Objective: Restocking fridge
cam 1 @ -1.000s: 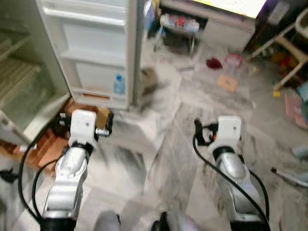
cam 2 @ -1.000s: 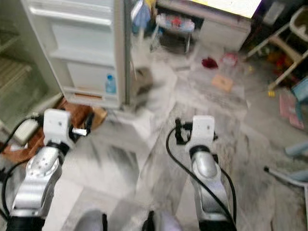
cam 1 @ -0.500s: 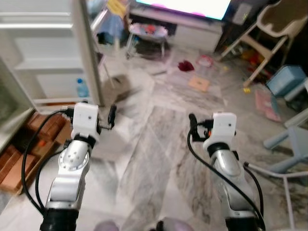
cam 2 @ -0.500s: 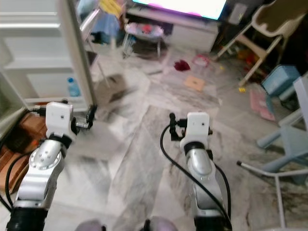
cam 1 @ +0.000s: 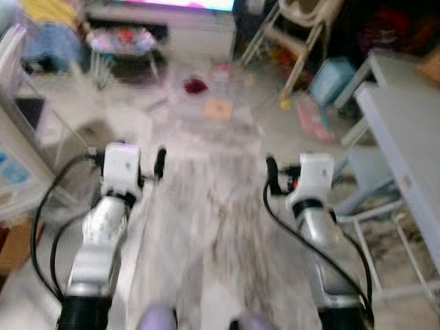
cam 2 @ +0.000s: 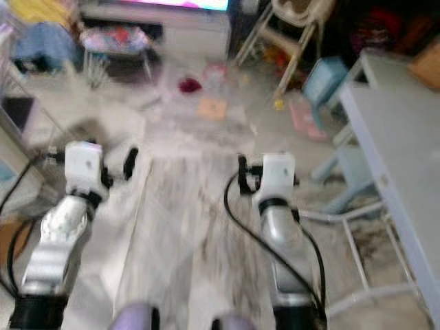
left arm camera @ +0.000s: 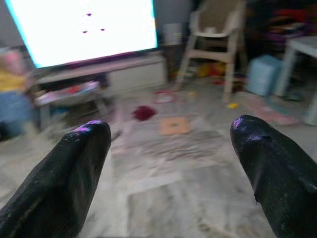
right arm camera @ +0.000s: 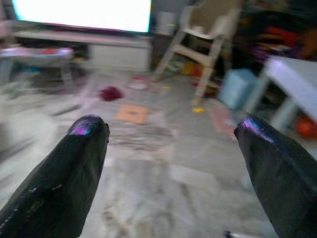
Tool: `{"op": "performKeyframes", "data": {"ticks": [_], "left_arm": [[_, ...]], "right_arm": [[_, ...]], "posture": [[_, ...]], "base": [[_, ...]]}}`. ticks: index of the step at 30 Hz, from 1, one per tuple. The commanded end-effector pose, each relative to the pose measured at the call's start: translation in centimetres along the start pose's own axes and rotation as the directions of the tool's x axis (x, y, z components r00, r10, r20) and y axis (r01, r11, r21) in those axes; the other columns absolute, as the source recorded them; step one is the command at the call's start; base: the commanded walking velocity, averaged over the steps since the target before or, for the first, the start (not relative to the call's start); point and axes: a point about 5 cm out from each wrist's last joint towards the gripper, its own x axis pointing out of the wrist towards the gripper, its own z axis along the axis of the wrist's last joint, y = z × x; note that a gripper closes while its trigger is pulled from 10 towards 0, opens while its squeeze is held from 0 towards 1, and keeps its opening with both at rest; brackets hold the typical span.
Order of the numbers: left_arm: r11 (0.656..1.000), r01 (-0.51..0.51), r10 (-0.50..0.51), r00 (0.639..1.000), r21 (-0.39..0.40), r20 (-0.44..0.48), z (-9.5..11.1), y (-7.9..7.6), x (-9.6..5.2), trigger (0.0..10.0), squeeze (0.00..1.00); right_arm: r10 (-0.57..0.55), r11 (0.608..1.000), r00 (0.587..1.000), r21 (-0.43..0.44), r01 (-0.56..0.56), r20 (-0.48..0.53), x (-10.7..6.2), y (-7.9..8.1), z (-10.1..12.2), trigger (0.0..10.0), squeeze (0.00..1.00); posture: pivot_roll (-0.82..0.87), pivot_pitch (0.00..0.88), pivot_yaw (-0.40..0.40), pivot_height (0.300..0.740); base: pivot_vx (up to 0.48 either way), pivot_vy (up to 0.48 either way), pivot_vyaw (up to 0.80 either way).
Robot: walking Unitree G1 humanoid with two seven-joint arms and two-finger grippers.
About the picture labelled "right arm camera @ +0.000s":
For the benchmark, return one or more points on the white cylinder speaker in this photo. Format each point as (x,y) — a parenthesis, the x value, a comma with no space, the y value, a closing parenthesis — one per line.
(167,23)

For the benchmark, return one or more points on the white tray red rim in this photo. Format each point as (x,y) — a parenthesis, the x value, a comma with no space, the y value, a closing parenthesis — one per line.
(137,84)

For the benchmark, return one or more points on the orange cardboard square piece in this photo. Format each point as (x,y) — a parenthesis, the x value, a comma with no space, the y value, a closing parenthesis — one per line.
(123,114)

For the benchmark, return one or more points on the large flat television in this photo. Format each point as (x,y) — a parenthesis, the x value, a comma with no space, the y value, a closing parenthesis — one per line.
(81,12)

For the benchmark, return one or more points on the small cluttered side table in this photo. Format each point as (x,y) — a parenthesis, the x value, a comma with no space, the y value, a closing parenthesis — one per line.
(37,58)

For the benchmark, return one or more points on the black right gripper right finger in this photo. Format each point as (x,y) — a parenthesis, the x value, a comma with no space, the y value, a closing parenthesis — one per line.
(284,178)

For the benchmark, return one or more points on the white beige high chair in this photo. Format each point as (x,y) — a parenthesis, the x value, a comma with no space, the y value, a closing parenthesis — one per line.
(205,49)

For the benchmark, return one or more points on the light blue box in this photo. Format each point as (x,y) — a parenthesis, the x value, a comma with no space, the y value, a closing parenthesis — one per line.
(236,89)

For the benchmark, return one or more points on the pink floor mat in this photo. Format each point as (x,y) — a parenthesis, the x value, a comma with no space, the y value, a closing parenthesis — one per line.
(221,121)

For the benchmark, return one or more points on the low white table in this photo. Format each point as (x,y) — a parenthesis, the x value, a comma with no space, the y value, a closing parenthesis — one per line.
(292,79)

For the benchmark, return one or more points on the crumpled maroon cloth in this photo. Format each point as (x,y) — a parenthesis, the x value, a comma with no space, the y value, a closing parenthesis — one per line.
(110,93)

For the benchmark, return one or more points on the small yellow toy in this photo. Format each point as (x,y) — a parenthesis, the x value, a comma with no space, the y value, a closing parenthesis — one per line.
(198,109)

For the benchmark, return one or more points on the orange round toy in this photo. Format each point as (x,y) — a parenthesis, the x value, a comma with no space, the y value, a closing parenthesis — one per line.
(307,126)

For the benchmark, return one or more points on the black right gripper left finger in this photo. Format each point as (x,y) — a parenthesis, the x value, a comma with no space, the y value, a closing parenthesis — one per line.
(62,178)

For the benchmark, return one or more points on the long white television bench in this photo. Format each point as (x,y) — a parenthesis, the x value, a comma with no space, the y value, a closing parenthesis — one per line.
(116,53)

